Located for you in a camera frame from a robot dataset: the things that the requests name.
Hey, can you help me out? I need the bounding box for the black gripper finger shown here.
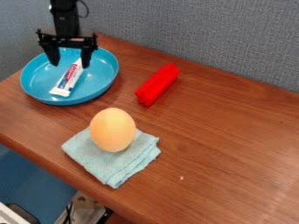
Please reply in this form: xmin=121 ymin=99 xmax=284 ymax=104
xmin=80 ymin=48 xmax=93 ymax=68
xmin=42 ymin=45 xmax=61 ymax=66

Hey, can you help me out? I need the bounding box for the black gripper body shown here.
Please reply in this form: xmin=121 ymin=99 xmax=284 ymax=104
xmin=36 ymin=28 xmax=98 ymax=51

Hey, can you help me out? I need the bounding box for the white toothpaste tube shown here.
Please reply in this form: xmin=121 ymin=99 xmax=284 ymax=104
xmin=49 ymin=59 xmax=82 ymax=97

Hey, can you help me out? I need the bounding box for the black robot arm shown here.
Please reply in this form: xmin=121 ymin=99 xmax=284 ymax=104
xmin=36 ymin=0 xmax=98 ymax=68

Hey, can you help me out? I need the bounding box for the blue plastic plate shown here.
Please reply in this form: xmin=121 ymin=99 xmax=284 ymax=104
xmin=20 ymin=48 xmax=118 ymax=106

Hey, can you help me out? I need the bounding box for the red plastic block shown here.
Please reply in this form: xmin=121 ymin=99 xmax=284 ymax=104
xmin=134 ymin=63 xmax=180 ymax=107

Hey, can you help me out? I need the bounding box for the orange egg-shaped ball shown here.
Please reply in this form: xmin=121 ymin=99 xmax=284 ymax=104
xmin=88 ymin=108 xmax=136 ymax=152

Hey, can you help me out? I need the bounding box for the light blue folded cloth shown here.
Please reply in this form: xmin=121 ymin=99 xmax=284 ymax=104
xmin=61 ymin=129 xmax=161 ymax=189

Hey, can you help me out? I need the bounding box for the white object at corner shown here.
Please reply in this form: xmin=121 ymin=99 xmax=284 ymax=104
xmin=0 ymin=202 xmax=28 ymax=224

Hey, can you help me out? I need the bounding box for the black cable under table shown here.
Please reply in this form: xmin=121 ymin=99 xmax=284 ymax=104
xmin=62 ymin=200 xmax=76 ymax=224

